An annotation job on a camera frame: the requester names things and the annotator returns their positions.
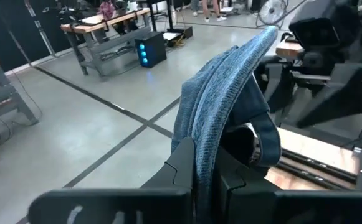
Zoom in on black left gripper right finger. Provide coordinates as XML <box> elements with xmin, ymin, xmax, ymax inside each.
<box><xmin>213</xmin><ymin>147</ymin><xmax>280</xmax><ymax>224</ymax></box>

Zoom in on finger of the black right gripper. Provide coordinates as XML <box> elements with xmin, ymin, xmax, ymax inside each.
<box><xmin>295</xmin><ymin>67</ymin><xmax>362</xmax><ymax>129</ymax></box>
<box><xmin>263</xmin><ymin>70</ymin><xmax>298</xmax><ymax>125</ymax></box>

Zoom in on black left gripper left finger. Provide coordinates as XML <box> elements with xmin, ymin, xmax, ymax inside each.
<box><xmin>140</xmin><ymin>136</ymin><xmax>197</xmax><ymax>190</ymax></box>

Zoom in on blue denim baseball cap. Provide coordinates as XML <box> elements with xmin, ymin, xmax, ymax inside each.
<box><xmin>170</xmin><ymin>25</ymin><xmax>283</xmax><ymax>224</ymax></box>

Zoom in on round floor fan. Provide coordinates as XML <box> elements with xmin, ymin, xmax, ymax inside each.
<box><xmin>258</xmin><ymin>0</ymin><xmax>289</xmax><ymax>26</ymax></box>

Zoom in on person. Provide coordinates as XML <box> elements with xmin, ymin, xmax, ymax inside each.
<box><xmin>201</xmin><ymin>0</ymin><xmax>228</xmax><ymax>23</ymax></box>
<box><xmin>190</xmin><ymin>0</ymin><xmax>201</xmax><ymax>17</ymax></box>

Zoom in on black floor box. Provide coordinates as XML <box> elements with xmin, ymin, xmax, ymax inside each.
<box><xmin>167</xmin><ymin>25</ymin><xmax>194</xmax><ymax>40</ymax></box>

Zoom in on black computer tower blue lights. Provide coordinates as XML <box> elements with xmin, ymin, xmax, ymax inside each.
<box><xmin>135</xmin><ymin>30</ymin><xmax>168</xmax><ymax>68</ymax></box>

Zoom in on pink bag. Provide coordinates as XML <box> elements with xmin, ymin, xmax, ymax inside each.
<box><xmin>98</xmin><ymin>0</ymin><xmax>117</xmax><ymax>20</ymax></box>

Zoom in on wooden workbench grey frame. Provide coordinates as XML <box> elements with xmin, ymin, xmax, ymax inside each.
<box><xmin>60</xmin><ymin>7</ymin><xmax>152</xmax><ymax>77</ymax></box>

